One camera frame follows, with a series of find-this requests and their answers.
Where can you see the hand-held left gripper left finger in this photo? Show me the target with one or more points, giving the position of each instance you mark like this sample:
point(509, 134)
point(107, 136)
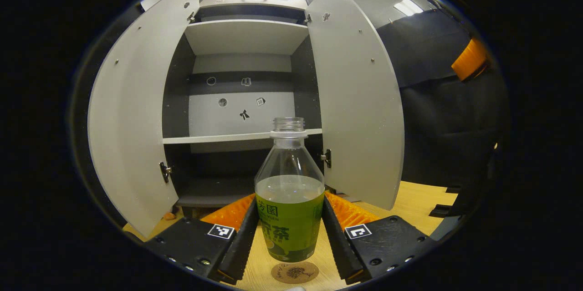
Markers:
point(241, 245)

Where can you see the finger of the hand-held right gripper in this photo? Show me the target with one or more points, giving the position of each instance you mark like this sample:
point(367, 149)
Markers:
point(469, 61)

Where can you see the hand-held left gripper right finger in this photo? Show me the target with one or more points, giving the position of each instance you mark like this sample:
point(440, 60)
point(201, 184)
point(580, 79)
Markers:
point(337, 245)

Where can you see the round brown coaster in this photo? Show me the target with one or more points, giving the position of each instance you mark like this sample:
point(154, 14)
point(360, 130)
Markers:
point(296, 273)

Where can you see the green label bottle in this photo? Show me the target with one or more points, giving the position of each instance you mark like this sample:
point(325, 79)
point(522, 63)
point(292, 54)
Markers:
point(289, 222)

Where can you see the grey cabinet door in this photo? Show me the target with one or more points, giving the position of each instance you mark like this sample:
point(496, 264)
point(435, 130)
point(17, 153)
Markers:
point(136, 99)
point(355, 99)

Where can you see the grey cabinet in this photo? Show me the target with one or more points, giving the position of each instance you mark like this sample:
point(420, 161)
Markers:
point(246, 36)

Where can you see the grey cabinet drawer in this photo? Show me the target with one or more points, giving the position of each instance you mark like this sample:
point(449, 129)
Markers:
point(227, 1)

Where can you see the black backdrop cloth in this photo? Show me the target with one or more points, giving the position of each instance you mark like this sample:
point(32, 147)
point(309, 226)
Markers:
point(442, 122)

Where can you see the small orange object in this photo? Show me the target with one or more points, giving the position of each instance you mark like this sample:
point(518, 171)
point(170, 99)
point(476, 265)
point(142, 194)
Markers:
point(169, 216)

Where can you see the ceiling light panel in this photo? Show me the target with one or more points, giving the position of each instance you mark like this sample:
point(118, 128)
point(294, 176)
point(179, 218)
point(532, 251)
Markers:
point(408, 7)

